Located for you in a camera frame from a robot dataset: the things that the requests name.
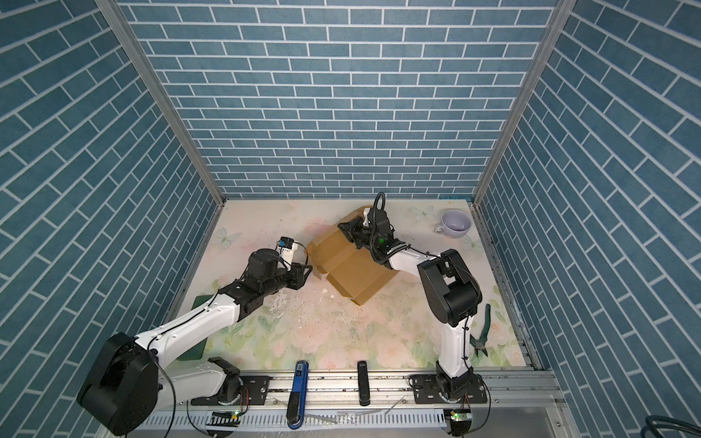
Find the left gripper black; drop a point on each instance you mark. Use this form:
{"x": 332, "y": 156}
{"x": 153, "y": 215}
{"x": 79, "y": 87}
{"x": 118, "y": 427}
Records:
{"x": 298, "y": 276}

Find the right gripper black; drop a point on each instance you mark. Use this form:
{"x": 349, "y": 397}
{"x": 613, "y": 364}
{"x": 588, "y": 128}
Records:
{"x": 353, "y": 227}

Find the brown cardboard paper box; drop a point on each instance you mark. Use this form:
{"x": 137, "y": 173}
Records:
{"x": 350, "y": 270}

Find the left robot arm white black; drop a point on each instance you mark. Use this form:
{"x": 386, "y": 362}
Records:
{"x": 128, "y": 380}

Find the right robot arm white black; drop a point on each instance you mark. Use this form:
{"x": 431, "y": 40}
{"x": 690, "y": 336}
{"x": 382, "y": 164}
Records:
{"x": 452, "y": 292}

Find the lavender ceramic cup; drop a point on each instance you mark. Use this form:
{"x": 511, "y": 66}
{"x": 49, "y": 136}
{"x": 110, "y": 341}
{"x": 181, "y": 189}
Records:
{"x": 454, "y": 224}

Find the blue black handheld tool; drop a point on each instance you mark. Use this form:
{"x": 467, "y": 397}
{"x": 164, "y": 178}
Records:
{"x": 297, "y": 400}

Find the black handheld stick device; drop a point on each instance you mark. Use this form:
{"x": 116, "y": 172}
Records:
{"x": 363, "y": 383}

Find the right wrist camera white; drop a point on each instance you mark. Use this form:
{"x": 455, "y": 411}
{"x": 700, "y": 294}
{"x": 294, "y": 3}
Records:
{"x": 361, "y": 223}

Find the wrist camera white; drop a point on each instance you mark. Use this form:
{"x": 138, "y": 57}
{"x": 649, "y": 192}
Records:
{"x": 287, "y": 246}
{"x": 361, "y": 223}

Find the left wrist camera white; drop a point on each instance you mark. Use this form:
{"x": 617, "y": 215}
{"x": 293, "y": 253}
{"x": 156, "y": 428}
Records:
{"x": 287, "y": 246}

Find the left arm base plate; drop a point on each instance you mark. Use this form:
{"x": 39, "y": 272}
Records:
{"x": 255, "y": 385}

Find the left circuit board below rail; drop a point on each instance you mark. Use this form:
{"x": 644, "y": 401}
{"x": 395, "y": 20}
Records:
{"x": 222, "y": 423}

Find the circuit board below rail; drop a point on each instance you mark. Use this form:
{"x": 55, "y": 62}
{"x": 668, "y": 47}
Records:
{"x": 222, "y": 423}
{"x": 458, "y": 422}

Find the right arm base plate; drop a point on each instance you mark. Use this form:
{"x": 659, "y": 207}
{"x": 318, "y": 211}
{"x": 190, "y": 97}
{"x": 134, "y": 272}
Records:
{"x": 433, "y": 389}

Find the right circuit board below rail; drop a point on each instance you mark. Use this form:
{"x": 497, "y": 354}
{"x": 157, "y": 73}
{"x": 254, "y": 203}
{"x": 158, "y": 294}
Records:
{"x": 458, "y": 422}

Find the aluminium front rail frame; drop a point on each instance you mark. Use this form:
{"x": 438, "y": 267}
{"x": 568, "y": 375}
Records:
{"x": 522, "y": 403}

